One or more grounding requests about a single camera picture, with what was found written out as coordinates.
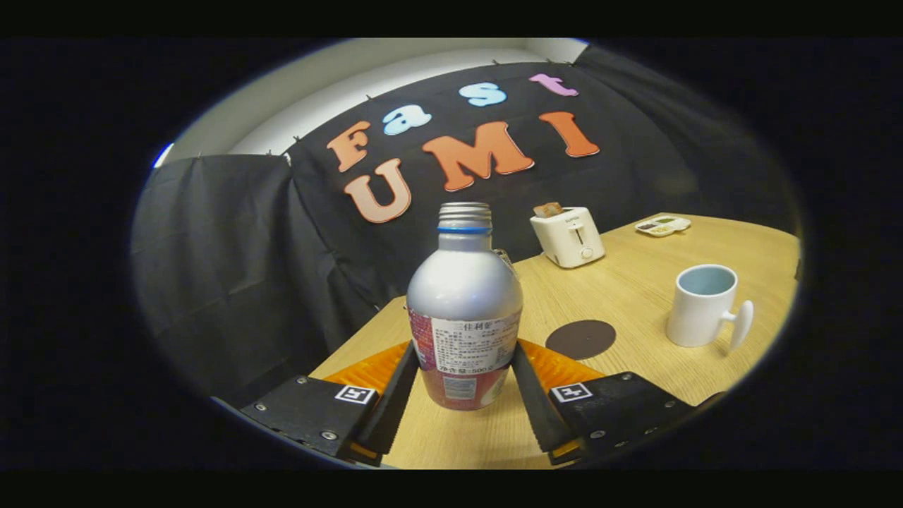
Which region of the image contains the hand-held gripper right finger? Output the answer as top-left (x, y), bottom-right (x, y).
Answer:
top-left (511, 339), bottom-right (696, 466)

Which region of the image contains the black backdrop cloth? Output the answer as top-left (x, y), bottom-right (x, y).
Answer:
top-left (131, 44), bottom-right (801, 406)

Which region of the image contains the wooden table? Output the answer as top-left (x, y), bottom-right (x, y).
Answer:
top-left (308, 213), bottom-right (803, 470)

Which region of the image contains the white divided sauce tray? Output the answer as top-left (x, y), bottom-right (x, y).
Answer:
top-left (634, 215), bottom-right (692, 238)

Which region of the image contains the silver juice bottle red label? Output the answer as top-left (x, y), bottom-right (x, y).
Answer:
top-left (406, 202), bottom-right (524, 411)

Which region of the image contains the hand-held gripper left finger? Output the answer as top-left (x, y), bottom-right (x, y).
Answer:
top-left (240, 340), bottom-right (420, 468)

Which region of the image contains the dark brown round coaster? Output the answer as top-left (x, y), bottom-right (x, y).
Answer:
top-left (545, 320), bottom-right (617, 361)

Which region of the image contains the white cup blue inside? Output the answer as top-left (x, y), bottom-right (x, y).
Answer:
top-left (666, 265), bottom-right (754, 351)

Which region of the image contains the white toaster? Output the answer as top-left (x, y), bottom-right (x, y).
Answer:
top-left (530, 207), bottom-right (606, 269)

